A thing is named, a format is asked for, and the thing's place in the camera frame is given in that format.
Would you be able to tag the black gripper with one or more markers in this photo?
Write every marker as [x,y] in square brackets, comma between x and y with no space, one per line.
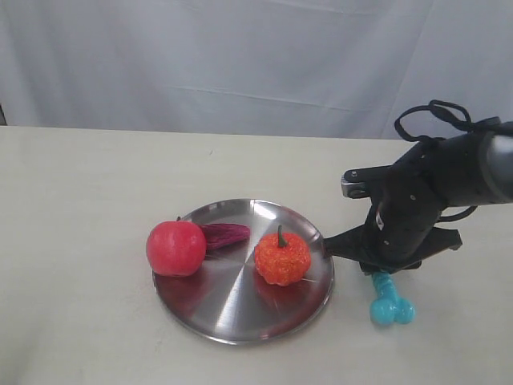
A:
[437,181]

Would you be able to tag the teal toy dog bone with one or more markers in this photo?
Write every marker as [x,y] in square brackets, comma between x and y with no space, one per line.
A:
[389,307]

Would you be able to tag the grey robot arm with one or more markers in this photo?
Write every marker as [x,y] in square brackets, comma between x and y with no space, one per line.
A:
[496,165]

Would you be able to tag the small orange pumpkin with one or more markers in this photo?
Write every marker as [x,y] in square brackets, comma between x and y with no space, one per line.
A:
[282,258]

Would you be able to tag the round stainless steel plate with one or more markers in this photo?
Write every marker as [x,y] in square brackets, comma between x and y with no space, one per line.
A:
[227,301]

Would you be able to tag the red apple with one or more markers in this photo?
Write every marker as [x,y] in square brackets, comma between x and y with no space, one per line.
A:
[176,248]

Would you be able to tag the white backdrop cloth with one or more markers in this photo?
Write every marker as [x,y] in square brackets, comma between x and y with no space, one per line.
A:
[289,68]

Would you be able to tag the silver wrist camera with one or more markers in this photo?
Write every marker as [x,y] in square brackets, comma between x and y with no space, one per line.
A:
[354,183]

